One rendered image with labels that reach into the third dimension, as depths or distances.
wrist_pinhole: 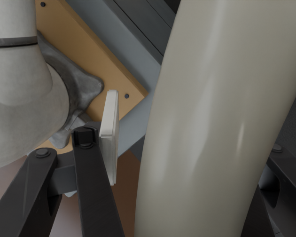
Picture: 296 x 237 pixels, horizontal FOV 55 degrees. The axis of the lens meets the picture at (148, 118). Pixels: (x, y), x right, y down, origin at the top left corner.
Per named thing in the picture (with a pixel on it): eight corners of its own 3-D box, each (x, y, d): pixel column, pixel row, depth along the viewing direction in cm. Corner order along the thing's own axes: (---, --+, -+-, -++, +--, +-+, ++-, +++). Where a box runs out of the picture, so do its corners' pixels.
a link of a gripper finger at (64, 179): (98, 197, 13) (31, 199, 13) (105, 142, 18) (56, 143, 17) (97, 169, 12) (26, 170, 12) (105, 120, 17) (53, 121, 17)
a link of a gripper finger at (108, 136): (115, 186, 15) (101, 186, 15) (119, 127, 21) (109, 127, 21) (114, 135, 14) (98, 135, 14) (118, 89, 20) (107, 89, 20)
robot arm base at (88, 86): (78, 161, 61) (65, 173, 56) (-3, 97, 61) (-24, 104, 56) (123, 96, 54) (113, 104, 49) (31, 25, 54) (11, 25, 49)
